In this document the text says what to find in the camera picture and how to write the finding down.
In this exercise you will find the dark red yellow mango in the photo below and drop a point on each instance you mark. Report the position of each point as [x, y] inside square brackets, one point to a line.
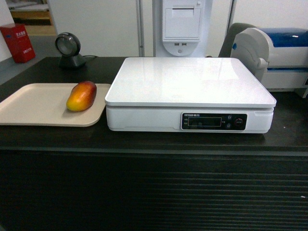
[82, 96]

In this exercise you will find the black checkout counter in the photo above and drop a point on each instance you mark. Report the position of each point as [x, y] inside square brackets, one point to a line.
[94, 179]

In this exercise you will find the wooden shelf unit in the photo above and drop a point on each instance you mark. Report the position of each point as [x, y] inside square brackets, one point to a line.
[34, 14]

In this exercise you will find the white receipt printer kiosk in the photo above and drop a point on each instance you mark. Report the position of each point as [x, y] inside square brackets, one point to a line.
[180, 27]

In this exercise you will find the white blue label printer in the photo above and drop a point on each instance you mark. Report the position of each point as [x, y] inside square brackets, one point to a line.
[277, 57]

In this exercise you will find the beige plastic tray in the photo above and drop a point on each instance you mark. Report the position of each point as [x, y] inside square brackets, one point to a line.
[44, 104]

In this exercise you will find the black barcode scanner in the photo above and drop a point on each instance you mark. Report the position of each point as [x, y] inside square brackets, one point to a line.
[68, 45]

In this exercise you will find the white checkout scale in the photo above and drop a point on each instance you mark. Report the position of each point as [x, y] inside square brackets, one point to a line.
[217, 95]

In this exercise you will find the red fire extinguisher box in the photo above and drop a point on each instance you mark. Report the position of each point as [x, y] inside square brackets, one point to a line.
[18, 42]

